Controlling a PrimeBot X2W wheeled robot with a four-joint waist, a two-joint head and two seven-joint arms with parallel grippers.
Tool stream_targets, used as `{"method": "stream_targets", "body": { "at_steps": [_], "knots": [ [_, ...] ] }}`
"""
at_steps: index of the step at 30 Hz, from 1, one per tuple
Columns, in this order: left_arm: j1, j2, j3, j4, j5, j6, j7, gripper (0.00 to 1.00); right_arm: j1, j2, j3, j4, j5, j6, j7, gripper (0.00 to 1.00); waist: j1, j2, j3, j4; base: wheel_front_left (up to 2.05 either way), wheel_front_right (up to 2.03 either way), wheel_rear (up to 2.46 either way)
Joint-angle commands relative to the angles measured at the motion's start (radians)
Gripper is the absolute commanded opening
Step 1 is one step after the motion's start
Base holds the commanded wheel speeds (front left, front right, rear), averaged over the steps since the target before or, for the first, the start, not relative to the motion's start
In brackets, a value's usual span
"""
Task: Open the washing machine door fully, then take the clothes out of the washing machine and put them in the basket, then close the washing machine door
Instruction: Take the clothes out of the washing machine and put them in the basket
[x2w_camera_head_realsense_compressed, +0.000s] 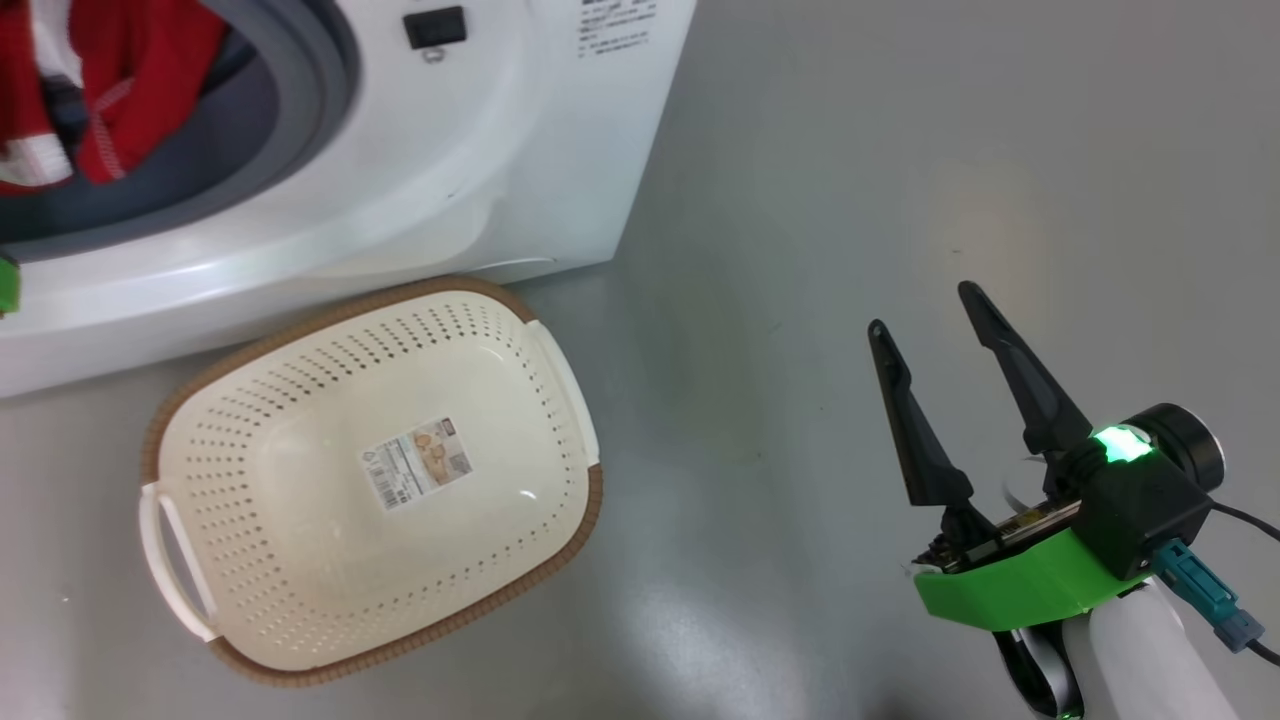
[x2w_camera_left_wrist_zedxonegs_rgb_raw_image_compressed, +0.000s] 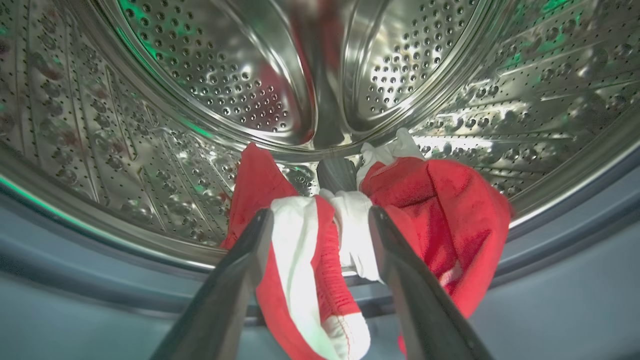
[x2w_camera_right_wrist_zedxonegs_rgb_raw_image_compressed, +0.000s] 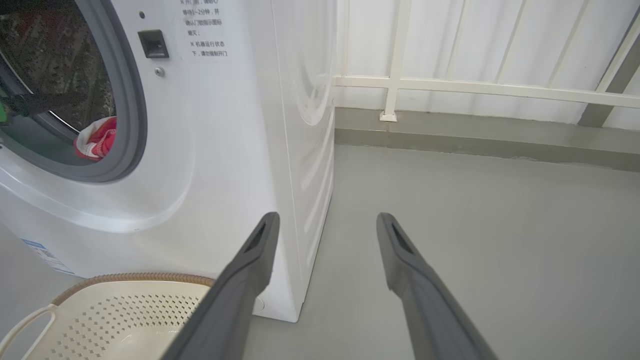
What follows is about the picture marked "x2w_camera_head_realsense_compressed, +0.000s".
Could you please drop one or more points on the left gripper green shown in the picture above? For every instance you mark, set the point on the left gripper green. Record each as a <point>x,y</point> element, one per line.
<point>8,285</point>

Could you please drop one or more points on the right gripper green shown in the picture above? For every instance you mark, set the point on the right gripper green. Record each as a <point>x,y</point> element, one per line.
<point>1010,590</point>

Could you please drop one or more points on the red and white garment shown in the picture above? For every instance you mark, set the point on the red and white garment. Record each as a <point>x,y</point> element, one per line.
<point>140,90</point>

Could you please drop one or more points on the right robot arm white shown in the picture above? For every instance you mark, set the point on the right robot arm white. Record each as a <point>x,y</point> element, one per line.
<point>1140,660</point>

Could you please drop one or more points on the grey rubber door gasket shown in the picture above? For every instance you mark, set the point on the grey rubber door gasket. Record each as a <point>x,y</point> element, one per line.
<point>300,110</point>

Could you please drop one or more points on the white washing machine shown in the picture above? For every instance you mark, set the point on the white washing machine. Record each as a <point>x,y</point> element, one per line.
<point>420,180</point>

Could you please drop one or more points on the paper label in basket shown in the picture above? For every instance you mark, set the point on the paper label in basket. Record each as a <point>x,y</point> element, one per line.
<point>415,463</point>

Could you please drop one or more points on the cream perforated laundry basket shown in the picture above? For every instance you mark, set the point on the cream perforated laundry basket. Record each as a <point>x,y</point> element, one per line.
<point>330,600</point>

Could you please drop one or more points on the black door latch socket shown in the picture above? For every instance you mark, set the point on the black door latch socket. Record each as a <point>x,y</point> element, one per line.
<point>435,28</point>

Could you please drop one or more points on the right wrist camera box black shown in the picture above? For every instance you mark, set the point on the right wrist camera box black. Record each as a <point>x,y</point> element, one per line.
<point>1140,510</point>

